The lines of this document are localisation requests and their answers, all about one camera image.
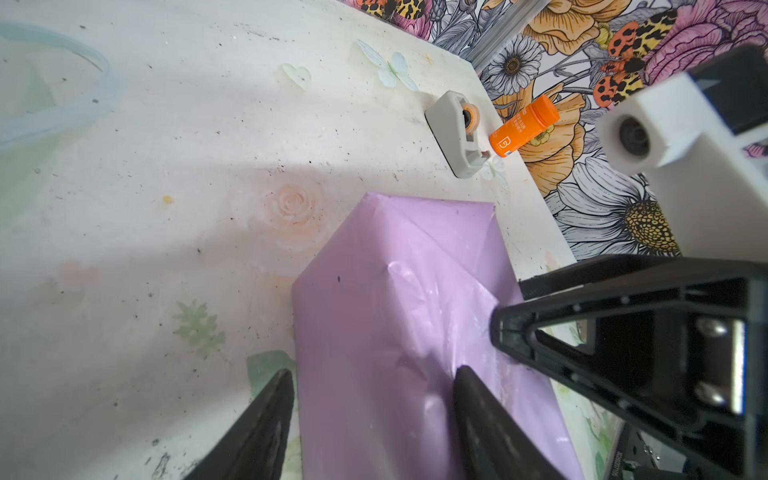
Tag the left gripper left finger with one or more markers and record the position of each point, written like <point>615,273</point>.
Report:
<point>255,446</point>

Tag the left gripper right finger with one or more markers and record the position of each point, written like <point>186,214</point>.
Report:
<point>492,445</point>

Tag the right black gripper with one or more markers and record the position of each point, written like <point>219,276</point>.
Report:
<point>678,350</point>

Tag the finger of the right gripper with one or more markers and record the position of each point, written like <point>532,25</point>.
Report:
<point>586,272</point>

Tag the pink wrapping paper sheet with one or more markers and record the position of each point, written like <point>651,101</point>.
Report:
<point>399,298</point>

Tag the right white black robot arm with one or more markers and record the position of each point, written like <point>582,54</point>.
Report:
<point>686,135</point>

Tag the orange bottle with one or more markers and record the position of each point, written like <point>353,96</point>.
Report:
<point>527,124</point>

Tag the grey tape dispenser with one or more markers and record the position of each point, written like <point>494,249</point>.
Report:
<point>454,123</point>

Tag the clear glass bowl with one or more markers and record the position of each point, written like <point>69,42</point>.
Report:
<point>50,84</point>

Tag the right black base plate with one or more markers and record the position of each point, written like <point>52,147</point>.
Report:
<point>636,455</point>

